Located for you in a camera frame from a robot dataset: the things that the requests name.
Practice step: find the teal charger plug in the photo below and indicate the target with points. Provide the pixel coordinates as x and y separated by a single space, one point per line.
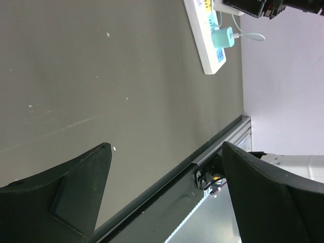
222 38

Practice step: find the slotted cable duct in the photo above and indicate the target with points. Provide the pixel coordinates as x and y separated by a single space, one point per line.
205 196

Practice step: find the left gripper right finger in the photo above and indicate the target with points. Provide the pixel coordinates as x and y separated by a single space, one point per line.
270 203

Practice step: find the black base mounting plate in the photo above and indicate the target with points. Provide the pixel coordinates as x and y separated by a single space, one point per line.
155 214

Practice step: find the white charger adapter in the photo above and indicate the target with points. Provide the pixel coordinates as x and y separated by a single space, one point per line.
222 8

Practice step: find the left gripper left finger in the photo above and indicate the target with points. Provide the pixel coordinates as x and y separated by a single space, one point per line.
60 204

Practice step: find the white power strip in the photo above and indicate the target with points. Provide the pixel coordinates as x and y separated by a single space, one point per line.
203 20

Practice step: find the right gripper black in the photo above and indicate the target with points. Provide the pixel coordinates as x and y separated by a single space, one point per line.
257 8

